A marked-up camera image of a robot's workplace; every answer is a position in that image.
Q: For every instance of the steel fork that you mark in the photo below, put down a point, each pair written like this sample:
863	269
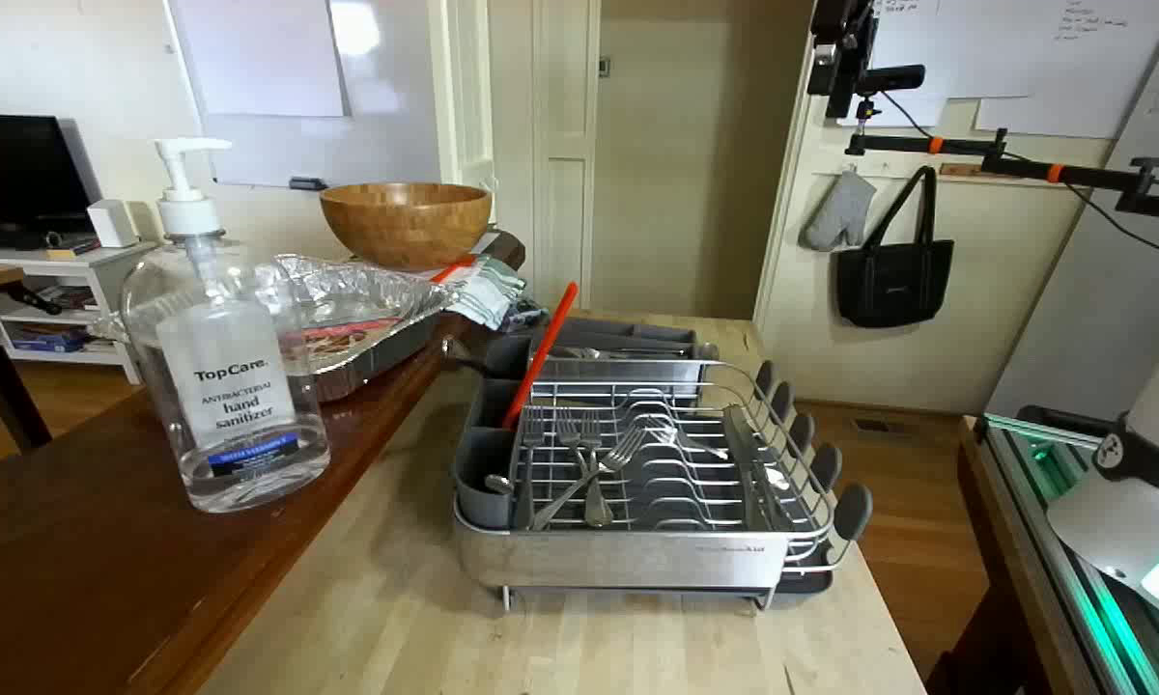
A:
596	508
617	462

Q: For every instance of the grey utensil organizer tray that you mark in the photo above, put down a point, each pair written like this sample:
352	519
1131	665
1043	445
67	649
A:
594	346

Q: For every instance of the grey steel dish drying rack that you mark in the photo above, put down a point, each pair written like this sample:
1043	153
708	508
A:
733	485

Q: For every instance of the striped dish towel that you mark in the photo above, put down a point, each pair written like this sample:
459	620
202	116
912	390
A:
483	291

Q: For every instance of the wooden bowl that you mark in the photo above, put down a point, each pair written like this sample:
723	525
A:
406	224

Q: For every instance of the aluminium foil tray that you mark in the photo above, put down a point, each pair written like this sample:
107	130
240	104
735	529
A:
349	318

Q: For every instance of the grey oven mitt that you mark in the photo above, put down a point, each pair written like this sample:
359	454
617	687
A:
841	214

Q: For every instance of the black tote bag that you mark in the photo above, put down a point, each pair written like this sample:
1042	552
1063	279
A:
896	282

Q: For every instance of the clear hand sanitizer pump bottle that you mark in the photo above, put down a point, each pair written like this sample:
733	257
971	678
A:
219	342

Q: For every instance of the white shelf unit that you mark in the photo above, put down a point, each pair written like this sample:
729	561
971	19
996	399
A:
67	306

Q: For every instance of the dark wooden side table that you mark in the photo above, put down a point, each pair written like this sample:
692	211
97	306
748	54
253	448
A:
115	583

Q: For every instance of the black monitor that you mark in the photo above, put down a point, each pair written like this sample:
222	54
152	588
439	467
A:
45	199

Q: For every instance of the orange handled utensil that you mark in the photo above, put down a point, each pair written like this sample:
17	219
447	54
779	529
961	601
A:
540	356

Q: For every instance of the whiteboard on wall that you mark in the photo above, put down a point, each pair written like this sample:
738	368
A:
310	89

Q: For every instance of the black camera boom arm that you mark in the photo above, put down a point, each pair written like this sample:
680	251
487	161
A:
849	81

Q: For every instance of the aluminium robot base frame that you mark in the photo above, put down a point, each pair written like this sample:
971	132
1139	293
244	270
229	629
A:
1111	622

